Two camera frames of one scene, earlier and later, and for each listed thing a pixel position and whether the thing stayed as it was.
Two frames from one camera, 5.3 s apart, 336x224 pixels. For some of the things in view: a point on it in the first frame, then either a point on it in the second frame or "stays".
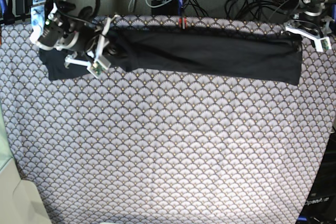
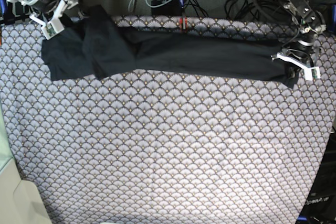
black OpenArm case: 321,207 stays
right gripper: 314,26 to 302,52
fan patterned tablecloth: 161,146 stays
